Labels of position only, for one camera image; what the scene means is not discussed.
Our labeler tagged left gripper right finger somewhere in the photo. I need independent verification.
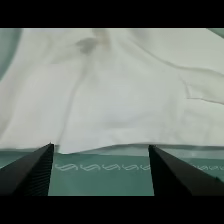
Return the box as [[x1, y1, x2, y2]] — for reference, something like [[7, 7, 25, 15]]
[[147, 144, 224, 197]]

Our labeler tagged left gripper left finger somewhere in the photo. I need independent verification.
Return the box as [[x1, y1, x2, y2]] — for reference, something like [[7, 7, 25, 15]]
[[0, 142, 55, 197]]

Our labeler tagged white shirt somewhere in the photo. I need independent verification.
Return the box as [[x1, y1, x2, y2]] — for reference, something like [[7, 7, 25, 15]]
[[0, 27, 224, 155]]

